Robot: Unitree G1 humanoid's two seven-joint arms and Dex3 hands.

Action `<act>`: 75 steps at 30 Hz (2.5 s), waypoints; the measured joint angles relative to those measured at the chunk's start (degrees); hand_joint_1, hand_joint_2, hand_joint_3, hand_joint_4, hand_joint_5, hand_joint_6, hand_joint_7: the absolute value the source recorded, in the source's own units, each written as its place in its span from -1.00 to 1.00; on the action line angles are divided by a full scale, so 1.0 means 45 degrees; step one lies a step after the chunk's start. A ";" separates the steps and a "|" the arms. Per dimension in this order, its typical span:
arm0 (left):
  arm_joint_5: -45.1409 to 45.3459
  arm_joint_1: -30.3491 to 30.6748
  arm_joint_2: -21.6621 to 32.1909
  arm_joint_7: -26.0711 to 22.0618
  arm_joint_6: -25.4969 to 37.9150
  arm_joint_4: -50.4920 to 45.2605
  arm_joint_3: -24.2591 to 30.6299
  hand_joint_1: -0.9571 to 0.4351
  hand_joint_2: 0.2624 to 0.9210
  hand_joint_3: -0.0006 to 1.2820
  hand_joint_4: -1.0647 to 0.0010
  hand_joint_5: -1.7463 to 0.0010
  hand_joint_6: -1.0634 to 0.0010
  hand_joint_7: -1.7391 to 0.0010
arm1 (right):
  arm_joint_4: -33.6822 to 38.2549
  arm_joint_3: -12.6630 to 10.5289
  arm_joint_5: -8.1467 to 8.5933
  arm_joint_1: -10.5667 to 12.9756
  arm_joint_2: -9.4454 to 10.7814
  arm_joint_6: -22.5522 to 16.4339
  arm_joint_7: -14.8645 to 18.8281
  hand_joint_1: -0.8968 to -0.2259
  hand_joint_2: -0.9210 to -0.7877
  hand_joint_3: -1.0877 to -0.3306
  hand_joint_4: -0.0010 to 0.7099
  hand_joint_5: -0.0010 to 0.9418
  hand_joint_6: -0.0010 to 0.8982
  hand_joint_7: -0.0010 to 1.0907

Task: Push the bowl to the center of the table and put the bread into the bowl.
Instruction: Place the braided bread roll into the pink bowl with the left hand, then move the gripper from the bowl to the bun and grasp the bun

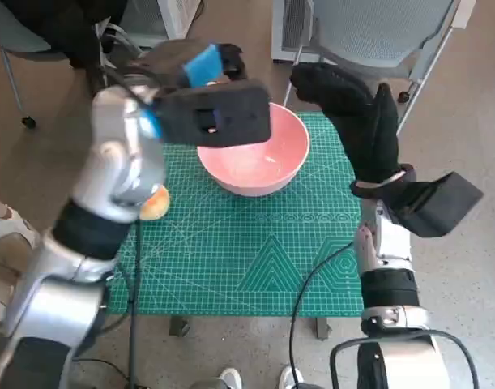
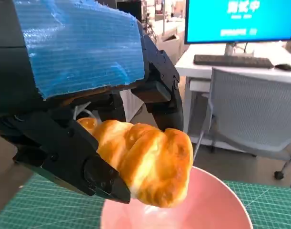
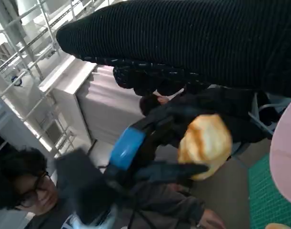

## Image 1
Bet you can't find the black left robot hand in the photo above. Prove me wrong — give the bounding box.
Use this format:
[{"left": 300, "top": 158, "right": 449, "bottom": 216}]
[{"left": 176, "top": 42, "right": 248, "bottom": 89}]

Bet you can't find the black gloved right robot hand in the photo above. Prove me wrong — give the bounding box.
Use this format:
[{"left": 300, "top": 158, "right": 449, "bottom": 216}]
[{"left": 290, "top": 62, "right": 402, "bottom": 184}]

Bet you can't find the pink bowl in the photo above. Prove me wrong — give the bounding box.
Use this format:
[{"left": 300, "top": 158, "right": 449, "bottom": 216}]
[{"left": 197, "top": 102, "right": 311, "bottom": 198}]

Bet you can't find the round bread bun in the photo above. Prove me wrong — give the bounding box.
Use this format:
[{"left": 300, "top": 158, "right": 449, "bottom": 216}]
[{"left": 139, "top": 185, "right": 171, "bottom": 222}]

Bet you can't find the white mesh cabinet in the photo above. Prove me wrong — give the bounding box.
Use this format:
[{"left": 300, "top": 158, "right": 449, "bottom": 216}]
[
  {"left": 271, "top": 0, "right": 315, "bottom": 64},
  {"left": 121, "top": 0, "right": 203, "bottom": 41}
]

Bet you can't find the grey mesh chair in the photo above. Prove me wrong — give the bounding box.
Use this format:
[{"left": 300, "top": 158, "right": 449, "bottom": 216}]
[{"left": 282, "top": 0, "right": 477, "bottom": 135}]

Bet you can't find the black jacket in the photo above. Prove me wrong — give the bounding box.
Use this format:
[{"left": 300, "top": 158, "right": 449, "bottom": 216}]
[{"left": 3, "top": 0, "right": 126, "bottom": 82}]

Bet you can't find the green cutting mat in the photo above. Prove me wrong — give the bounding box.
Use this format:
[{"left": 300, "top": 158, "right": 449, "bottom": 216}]
[{"left": 105, "top": 112, "right": 364, "bottom": 316}]

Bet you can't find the grey chair with metal legs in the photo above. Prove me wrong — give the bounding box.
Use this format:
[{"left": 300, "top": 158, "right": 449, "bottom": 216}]
[{"left": 0, "top": 0, "right": 143, "bottom": 130}]

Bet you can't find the person's white shoe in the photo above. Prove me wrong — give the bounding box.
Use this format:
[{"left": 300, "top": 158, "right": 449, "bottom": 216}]
[
  {"left": 219, "top": 367, "right": 243, "bottom": 389},
  {"left": 279, "top": 366, "right": 304, "bottom": 389}
]

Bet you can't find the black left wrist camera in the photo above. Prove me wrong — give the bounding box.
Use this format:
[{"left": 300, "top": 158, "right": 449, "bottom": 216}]
[{"left": 153, "top": 79, "right": 272, "bottom": 147}]

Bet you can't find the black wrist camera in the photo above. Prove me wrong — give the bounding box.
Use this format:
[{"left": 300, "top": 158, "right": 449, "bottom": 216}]
[
  {"left": 153, "top": 79, "right": 272, "bottom": 147},
  {"left": 396, "top": 171, "right": 485, "bottom": 238}
]

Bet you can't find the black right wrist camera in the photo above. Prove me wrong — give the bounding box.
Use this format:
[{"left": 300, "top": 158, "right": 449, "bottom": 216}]
[{"left": 396, "top": 171, "right": 485, "bottom": 238}]

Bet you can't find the looped black right arm cable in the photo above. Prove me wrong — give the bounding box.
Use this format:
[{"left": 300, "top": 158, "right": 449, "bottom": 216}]
[{"left": 330, "top": 328, "right": 481, "bottom": 389}]

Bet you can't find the black floor cable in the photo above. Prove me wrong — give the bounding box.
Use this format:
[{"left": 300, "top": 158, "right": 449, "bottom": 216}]
[{"left": 72, "top": 356, "right": 133, "bottom": 386}]

